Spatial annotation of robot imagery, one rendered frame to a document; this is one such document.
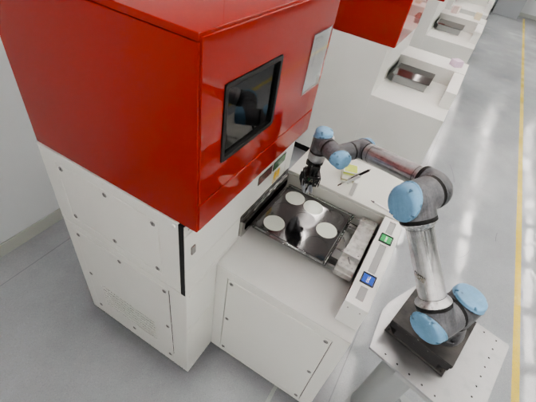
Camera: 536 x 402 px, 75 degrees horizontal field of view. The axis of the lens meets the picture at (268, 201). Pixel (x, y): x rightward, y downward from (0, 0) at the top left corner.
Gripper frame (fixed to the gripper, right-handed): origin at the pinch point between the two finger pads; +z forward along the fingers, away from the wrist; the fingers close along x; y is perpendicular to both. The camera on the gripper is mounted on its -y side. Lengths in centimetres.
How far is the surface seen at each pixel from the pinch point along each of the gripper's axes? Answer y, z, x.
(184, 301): 53, 21, -47
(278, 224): 15.8, 9.2, -11.2
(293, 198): -3.6, 9.5, -3.5
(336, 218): 7.0, 9.2, 17.4
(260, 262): 32.7, 16.9, -18.1
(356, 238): 17.4, 10.9, 25.9
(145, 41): 46, -77, -56
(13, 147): -41, 32, -164
